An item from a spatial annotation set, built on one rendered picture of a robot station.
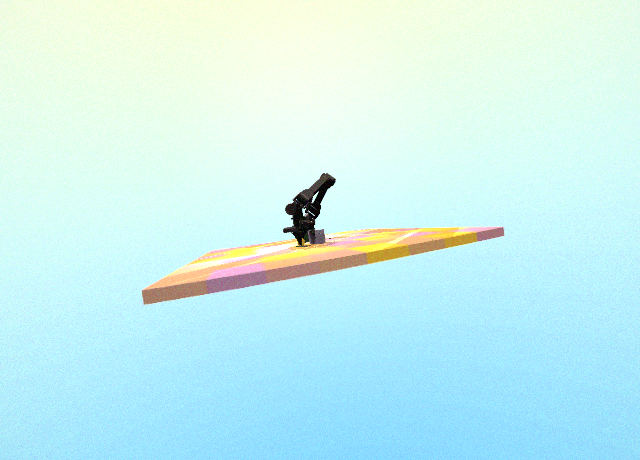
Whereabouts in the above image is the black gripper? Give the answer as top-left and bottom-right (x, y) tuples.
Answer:
(283, 214), (308, 245)

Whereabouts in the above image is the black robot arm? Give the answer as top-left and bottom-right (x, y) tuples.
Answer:
(285, 173), (336, 229)

